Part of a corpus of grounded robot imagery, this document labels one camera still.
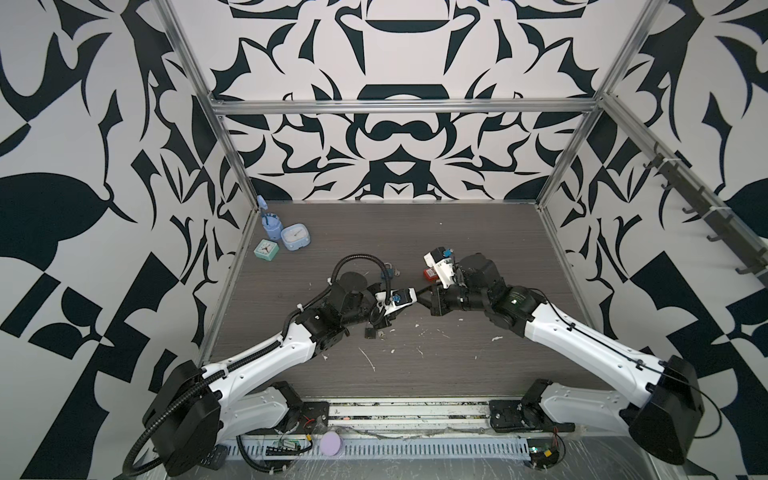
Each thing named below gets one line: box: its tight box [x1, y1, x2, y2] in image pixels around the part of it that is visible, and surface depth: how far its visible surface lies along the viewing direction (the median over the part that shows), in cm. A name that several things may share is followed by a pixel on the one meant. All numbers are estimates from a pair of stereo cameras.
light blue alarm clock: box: [281, 223, 311, 251], surface depth 108 cm
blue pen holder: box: [257, 195, 284, 241], surface depth 107 cm
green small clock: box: [253, 238, 280, 261], surface depth 107 cm
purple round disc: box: [319, 431, 343, 456], surface depth 64 cm
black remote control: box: [200, 444, 227, 471], surface depth 69 cm
